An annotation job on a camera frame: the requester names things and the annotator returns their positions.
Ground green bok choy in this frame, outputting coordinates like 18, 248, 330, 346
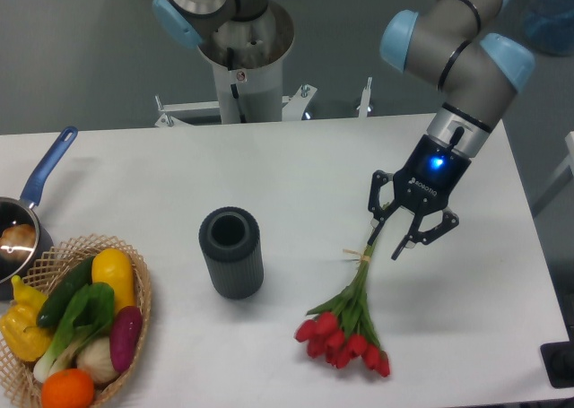
33, 282, 115, 383

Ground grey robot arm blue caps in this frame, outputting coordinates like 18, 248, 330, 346
152, 0, 535, 248

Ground black device at edge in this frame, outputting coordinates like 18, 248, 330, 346
540, 342, 573, 388

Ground beige garlic bulb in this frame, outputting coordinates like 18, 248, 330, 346
75, 336, 119, 386

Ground purple sweet potato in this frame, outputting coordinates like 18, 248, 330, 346
109, 306, 143, 373

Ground woven wicker basket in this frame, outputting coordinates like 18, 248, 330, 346
0, 233, 153, 408

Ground blue translucent container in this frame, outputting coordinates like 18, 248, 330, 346
523, 0, 573, 56

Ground brown bread roll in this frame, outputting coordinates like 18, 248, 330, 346
1, 224, 36, 263

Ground red tulip bouquet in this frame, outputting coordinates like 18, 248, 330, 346
294, 240, 391, 378

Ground green cucumber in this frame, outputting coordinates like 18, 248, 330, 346
36, 256, 95, 328

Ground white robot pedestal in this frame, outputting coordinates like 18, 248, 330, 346
199, 1, 294, 125

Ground white furniture leg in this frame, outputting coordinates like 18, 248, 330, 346
530, 131, 574, 219

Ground blue handled saucepan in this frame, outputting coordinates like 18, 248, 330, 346
1, 126, 78, 301

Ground orange fruit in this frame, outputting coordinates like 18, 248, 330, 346
40, 369, 95, 408

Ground dark grey ribbed vase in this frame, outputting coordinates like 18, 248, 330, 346
198, 206, 265, 299

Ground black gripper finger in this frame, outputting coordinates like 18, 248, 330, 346
367, 169, 399, 247
391, 207, 459, 260

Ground yellow bell pepper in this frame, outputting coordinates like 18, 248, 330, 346
1, 275, 53, 362

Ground white metal frame bracket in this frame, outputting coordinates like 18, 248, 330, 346
154, 76, 374, 127

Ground yellow squash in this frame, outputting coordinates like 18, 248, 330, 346
91, 248, 136, 315

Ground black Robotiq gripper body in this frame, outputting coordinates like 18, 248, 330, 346
390, 102, 493, 219

